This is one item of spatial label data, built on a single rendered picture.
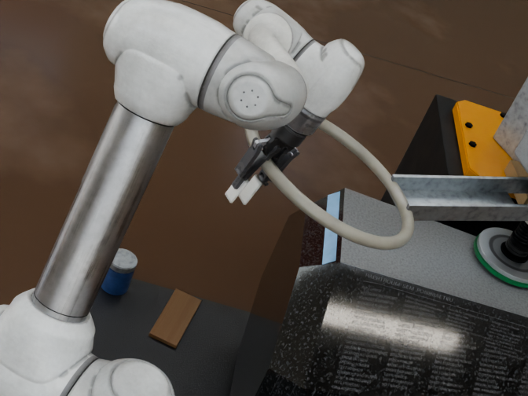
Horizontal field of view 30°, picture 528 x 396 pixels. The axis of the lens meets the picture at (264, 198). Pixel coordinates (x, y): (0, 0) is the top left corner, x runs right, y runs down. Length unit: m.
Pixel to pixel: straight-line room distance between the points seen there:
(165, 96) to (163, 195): 2.34
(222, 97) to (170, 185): 2.45
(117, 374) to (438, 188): 1.21
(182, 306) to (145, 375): 1.72
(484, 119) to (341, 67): 1.60
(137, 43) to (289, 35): 0.57
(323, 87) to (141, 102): 0.60
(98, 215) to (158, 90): 0.23
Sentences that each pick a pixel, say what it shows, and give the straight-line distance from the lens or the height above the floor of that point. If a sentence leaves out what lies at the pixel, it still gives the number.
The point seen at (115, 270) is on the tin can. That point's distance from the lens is 3.27.
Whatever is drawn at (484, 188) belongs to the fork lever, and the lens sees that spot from 2.65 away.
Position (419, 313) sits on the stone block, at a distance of 2.58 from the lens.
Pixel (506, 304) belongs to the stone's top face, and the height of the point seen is 0.82.
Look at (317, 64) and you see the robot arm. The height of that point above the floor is 1.41.
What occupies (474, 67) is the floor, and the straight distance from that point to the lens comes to 5.85.
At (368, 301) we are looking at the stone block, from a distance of 2.53.
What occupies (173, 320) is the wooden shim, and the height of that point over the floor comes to 0.03.
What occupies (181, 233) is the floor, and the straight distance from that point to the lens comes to 3.69.
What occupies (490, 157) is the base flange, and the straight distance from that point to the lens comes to 3.36.
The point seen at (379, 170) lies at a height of 1.03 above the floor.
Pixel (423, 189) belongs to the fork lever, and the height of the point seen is 1.01.
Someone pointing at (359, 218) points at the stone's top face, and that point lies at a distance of 2.69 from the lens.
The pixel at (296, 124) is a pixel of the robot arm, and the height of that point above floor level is 1.27.
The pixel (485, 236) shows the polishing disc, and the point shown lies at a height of 0.86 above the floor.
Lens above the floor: 2.33
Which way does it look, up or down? 36 degrees down
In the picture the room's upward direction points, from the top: 23 degrees clockwise
